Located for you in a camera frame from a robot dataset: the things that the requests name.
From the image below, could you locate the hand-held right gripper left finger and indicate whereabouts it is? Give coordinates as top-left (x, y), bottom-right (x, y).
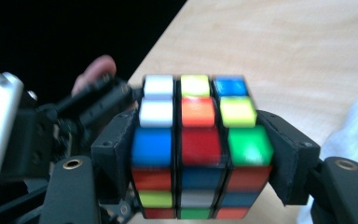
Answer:
top-left (90, 107), bottom-right (139, 206)

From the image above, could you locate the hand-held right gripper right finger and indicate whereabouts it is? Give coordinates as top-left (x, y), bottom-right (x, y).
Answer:
top-left (255, 109), bottom-right (322, 207)

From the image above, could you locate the white wet wipe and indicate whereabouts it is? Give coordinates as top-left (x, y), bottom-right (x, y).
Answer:
top-left (296, 86), bottom-right (358, 224)

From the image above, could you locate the multicoloured puzzle cube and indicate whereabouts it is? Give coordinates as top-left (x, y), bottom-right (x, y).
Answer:
top-left (130, 73), bottom-right (275, 220)

